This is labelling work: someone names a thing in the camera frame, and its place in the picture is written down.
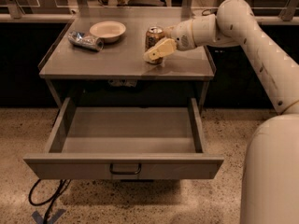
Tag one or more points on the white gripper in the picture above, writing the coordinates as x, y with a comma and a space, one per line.
181, 34

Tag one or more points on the orange soda can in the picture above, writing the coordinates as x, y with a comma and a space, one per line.
153, 35

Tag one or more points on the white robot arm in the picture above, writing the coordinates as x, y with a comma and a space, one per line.
270, 181

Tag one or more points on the open grey top drawer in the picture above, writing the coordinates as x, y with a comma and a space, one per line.
168, 142

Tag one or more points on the white bowl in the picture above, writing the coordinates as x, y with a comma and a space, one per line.
109, 31

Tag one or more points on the grey metal cabinet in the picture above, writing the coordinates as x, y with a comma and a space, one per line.
123, 59

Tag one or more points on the white counter ledge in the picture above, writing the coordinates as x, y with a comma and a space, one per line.
60, 18

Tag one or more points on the black drawer handle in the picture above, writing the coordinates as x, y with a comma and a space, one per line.
125, 169

